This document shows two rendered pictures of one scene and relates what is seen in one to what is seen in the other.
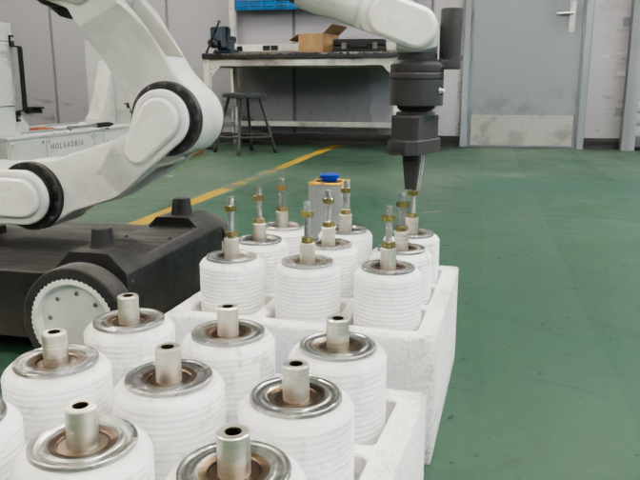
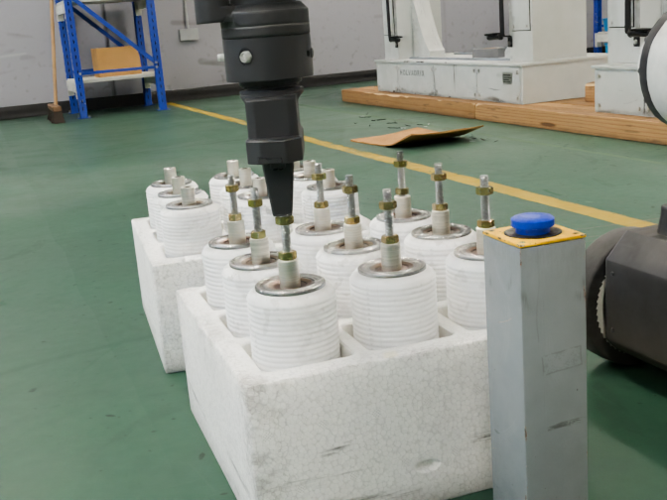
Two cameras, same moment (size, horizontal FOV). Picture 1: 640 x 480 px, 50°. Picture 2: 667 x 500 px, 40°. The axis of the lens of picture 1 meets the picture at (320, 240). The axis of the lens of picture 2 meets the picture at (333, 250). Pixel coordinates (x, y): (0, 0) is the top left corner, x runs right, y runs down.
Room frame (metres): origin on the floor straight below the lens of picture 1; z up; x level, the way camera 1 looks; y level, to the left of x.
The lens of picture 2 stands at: (1.96, -0.64, 0.52)
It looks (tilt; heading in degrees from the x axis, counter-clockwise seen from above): 14 degrees down; 146
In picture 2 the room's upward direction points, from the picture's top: 5 degrees counter-clockwise
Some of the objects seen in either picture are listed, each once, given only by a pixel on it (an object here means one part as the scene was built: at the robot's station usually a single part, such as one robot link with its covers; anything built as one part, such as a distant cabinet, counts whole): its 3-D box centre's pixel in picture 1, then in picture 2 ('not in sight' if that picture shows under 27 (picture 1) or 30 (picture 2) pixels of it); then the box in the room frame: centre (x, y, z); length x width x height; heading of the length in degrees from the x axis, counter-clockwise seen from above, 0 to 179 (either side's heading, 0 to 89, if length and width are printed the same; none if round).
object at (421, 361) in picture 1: (328, 339); (363, 369); (1.08, -0.01, 0.09); 0.39 x 0.39 x 0.18; 74
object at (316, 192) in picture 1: (329, 257); (537, 389); (1.38, -0.02, 0.16); 0.07 x 0.07 x 0.31; 74
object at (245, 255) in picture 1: (231, 256); (403, 216); (1.00, 0.13, 0.25); 0.08 x 0.08 x 0.01
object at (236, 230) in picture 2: (388, 258); (236, 232); (0.93, -0.10, 0.26); 0.02 x 0.02 x 0.03
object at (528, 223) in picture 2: (329, 178); (532, 226); (1.38, -0.02, 0.32); 0.04 x 0.04 x 0.02
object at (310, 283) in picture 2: (411, 233); (290, 285); (1.16, -0.16, 0.25); 0.08 x 0.08 x 0.01
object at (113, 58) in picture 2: not in sight; (116, 61); (-4.46, 1.93, 0.36); 0.31 x 0.25 x 0.20; 77
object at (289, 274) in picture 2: (411, 227); (289, 274); (1.16, -0.16, 0.26); 0.02 x 0.02 x 0.03
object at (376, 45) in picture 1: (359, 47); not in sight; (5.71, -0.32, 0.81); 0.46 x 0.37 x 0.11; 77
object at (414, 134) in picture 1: (416, 116); (269, 96); (1.16, -0.16, 0.45); 0.13 x 0.10 x 0.12; 146
